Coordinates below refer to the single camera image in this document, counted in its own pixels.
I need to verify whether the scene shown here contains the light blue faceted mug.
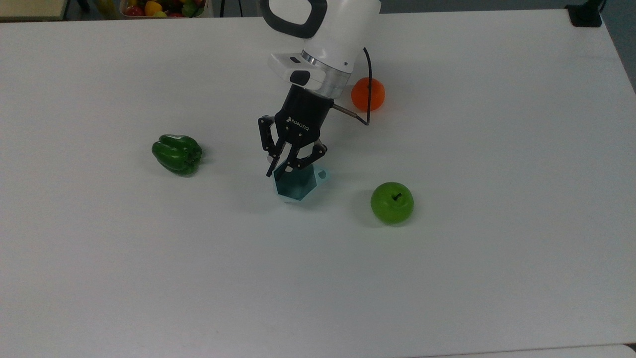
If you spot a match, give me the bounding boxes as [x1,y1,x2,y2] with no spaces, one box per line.
[273,161,329,202]

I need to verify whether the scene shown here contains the black clamp mount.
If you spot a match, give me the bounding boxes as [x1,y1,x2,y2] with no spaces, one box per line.
[565,0,608,28]

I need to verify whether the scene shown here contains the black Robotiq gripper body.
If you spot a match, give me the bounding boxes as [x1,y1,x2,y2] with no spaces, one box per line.
[278,85,335,149]

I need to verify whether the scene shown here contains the light wooden table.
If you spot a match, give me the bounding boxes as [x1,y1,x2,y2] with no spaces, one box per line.
[0,0,70,21]

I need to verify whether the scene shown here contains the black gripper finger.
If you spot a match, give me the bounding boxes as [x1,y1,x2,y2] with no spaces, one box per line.
[285,142,328,174]
[257,115,289,178]

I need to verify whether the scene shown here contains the clear bin of fruit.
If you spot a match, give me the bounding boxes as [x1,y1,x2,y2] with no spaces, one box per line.
[119,0,207,19]

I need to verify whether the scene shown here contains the green apple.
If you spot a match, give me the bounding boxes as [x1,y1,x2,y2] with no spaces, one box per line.
[370,181,415,225]

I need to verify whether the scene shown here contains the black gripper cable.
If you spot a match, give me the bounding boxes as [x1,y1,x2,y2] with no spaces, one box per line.
[332,47,373,126]

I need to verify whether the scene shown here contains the green bell pepper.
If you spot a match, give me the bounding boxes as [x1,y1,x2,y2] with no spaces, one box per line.
[152,134,203,176]

